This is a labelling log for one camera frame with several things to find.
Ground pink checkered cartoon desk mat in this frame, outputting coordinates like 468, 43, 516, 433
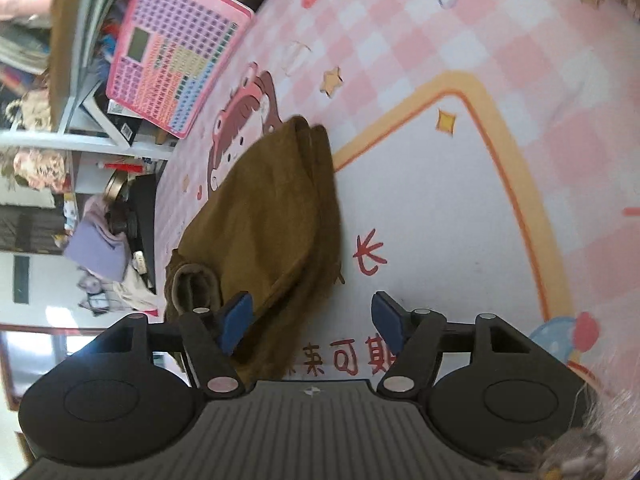
150, 0, 640, 461

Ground grey furry sleeve cuff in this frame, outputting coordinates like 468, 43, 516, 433
497, 390, 640, 480

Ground black chair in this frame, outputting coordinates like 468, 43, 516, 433
127, 174, 161, 291

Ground purple cloth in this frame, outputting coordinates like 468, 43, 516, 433
65, 195, 132, 281

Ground wooden bookshelf with white frame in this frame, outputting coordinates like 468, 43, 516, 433
0, 0, 261, 161

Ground pink toy learning tablet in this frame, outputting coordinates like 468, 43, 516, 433
106, 0, 254, 140

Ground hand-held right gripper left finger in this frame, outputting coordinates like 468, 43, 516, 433
96, 291, 254, 395

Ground brown pants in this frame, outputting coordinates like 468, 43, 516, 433
164, 115, 346, 388

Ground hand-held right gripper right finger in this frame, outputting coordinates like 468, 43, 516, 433
371, 291, 539, 397

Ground white beaded handbag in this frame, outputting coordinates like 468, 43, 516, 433
5, 89, 53, 131

